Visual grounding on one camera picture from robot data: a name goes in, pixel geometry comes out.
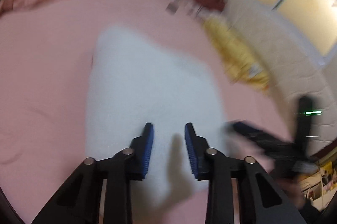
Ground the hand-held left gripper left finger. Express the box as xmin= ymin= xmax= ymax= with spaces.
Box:
xmin=32 ymin=123 xmax=154 ymax=224

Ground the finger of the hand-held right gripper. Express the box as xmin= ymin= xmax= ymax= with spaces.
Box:
xmin=232 ymin=121 xmax=293 ymax=153

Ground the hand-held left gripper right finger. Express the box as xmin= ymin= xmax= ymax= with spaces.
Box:
xmin=184 ymin=123 xmax=307 ymax=224

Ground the white fluffy sweater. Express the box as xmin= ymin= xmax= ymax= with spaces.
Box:
xmin=86 ymin=25 xmax=227 ymax=209

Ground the cream tufted headboard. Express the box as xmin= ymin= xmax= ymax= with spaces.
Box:
xmin=224 ymin=0 xmax=337 ymax=156

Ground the yellow pillow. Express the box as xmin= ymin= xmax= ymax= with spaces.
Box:
xmin=203 ymin=16 xmax=271 ymax=90

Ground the pink bed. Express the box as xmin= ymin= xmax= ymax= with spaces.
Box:
xmin=0 ymin=0 xmax=298 ymax=224

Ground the dark red bag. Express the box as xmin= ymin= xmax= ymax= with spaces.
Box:
xmin=195 ymin=0 xmax=227 ymax=12

